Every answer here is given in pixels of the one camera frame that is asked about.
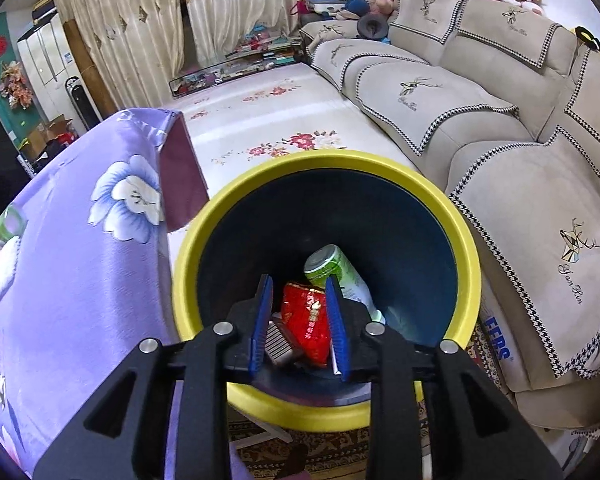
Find purple floral tablecloth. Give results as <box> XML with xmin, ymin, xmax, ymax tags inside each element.
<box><xmin>0</xmin><ymin>107</ymin><xmax>261</xmax><ymax>480</ymax></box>

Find grey neck pillow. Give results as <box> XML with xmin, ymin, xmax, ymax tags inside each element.
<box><xmin>356</xmin><ymin>12</ymin><xmax>392</xmax><ymax>41</ymax></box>

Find beige patterned curtain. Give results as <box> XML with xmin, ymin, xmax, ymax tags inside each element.
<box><xmin>50</xmin><ymin>0</ymin><xmax>186</xmax><ymax>126</ymax></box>
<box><xmin>177</xmin><ymin>0</ymin><xmax>353</xmax><ymax>68</ymax></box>

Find beige floral mat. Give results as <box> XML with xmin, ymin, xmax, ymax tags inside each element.
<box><xmin>157</xmin><ymin>62</ymin><xmax>416</xmax><ymax>201</ymax></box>

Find white bag blue print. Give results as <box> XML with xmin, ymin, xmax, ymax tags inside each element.
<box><xmin>472</xmin><ymin>280</ymin><xmax>518</xmax><ymax>396</ymax></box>

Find flower wall hanging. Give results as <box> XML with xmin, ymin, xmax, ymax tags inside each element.
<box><xmin>0</xmin><ymin>60</ymin><xmax>33</xmax><ymax>111</ymax></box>

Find yellow rimmed trash bin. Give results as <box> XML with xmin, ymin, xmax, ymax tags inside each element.
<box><xmin>171</xmin><ymin>150</ymin><xmax>482</xmax><ymax>432</ymax></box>

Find black tower fan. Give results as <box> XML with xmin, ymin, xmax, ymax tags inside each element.
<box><xmin>64</xmin><ymin>76</ymin><xmax>103</xmax><ymax>133</ymax></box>

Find blue starred bag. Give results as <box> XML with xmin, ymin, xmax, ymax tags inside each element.
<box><xmin>305</xmin><ymin>0</ymin><xmax>353</xmax><ymax>15</ymax></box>

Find red snack packet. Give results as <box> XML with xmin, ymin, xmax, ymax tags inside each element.
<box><xmin>281</xmin><ymin>281</ymin><xmax>331</xmax><ymax>367</ymax></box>

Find white foam net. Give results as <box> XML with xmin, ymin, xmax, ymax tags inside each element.
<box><xmin>0</xmin><ymin>237</ymin><xmax>23</xmax><ymax>321</ymax></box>

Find black yellow plush toy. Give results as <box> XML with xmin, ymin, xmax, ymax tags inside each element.
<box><xmin>572</xmin><ymin>25</ymin><xmax>600</xmax><ymax>86</ymax></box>

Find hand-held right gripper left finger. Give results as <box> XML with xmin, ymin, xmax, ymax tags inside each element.
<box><xmin>32</xmin><ymin>273</ymin><xmax>276</xmax><ymax>480</ymax></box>

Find brown cardboard box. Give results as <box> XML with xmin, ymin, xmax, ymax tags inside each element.
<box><xmin>27</xmin><ymin>115</ymin><xmax>73</xmax><ymax>158</ymax></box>

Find glass coffee table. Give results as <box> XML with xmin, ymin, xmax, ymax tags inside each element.
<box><xmin>169</xmin><ymin>30</ymin><xmax>306</xmax><ymax>101</ymax></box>

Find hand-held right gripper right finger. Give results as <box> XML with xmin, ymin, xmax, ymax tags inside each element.
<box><xmin>324</xmin><ymin>273</ymin><xmax>563</xmax><ymax>480</ymax></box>

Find green white carton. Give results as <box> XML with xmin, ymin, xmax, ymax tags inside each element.
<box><xmin>0</xmin><ymin>205</ymin><xmax>28</xmax><ymax>243</ymax></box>

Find green white can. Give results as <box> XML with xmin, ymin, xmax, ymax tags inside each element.
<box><xmin>303</xmin><ymin>244</ymin><xmax>387</xmax><ymax>326</ymax></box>

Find beige sofa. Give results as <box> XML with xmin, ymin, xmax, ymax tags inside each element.
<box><xmin>297</xmin><ymin>0</ymin><xmax>600</xmax><ymax>431</ymax></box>

